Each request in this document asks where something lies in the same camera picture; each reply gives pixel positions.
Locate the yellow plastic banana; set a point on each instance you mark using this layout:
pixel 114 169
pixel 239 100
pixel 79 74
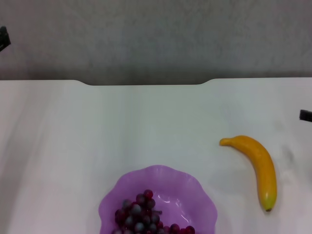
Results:
pixel 264 168

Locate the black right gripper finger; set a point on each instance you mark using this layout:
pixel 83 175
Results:
pixel 306 115

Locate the purple wavy-edged plastic plate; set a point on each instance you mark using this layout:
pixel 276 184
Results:
pixel 175 185

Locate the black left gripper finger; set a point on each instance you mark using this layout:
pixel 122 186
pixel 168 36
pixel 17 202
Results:
pixel 4 37

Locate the dark red grape bunch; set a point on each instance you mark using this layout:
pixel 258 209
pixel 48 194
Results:
pixel 139 217

